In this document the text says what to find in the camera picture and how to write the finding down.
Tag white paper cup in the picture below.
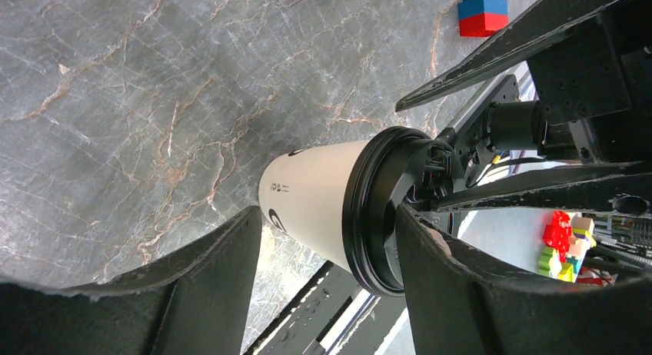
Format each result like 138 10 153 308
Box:
258 140 369 272

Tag red and blue block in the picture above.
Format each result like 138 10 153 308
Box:
457 0 510 38

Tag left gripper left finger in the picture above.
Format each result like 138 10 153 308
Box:
1 206 262 354

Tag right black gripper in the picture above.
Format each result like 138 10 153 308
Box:
395 0 651 213

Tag colourful toy blocks pile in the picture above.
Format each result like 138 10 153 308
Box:
537 210 597 283

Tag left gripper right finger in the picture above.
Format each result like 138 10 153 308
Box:
395 206 651 354

